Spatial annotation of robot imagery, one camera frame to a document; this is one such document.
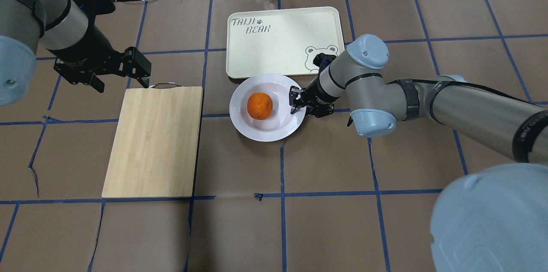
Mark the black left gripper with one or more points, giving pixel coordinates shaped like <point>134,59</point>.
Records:
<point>87,51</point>

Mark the white round plate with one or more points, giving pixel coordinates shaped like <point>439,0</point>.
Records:
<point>280,124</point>

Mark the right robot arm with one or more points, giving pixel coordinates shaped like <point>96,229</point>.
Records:
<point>491,221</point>

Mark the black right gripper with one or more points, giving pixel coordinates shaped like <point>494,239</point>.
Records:
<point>316,94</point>

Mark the cream bear tray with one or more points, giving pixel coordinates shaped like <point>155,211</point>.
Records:
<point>281,41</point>

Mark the orange fruit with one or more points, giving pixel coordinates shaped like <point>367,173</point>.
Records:
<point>259,106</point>

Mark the wooden cutting board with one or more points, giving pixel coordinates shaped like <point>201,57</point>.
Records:
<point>154,152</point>

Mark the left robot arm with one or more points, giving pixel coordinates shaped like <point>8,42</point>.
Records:
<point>67,29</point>

